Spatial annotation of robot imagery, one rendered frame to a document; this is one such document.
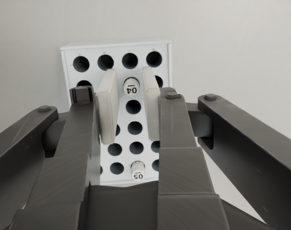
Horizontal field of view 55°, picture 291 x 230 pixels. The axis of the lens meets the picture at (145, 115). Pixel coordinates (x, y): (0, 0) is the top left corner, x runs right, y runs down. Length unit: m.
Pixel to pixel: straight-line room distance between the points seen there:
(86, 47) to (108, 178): 0.12
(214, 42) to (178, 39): 0.03
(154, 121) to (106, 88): 0.03
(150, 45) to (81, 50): 0.05
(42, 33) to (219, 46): 0.16
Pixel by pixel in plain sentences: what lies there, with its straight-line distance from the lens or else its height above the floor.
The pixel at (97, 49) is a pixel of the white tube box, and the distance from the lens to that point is 0.22.
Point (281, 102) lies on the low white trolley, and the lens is 0.30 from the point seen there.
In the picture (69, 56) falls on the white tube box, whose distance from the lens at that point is 0.23.
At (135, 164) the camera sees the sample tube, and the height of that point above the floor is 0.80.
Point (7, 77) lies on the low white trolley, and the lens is 0.28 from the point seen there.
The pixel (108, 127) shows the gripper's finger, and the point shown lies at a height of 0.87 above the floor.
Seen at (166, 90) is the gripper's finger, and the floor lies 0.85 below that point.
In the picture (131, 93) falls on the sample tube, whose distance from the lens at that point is 0.21.
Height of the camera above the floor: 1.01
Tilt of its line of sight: 70 degrees down
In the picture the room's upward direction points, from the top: 173 degrees clockwise
